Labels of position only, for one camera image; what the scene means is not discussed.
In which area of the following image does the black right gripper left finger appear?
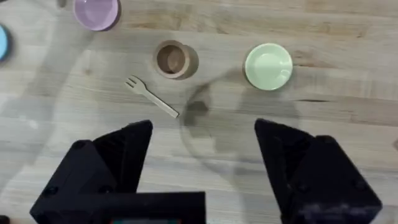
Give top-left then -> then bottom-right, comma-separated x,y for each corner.
29,119 -> 154,224

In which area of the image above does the green plate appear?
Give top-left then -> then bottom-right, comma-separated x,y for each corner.
244,42 -> 294,91

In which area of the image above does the blue plate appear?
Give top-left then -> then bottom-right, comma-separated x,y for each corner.
0,24 -> 10,62

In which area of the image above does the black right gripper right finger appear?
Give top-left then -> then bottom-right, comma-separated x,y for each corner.
254,118 -> 383,224

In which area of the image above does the pink plate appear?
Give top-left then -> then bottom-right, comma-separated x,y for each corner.
73,0 -> 122,32

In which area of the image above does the wooden fork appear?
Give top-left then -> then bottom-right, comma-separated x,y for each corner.
124,75 -> 180,119

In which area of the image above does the brown wooden cup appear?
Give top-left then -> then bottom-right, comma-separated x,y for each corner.
152,39 -> 200,80

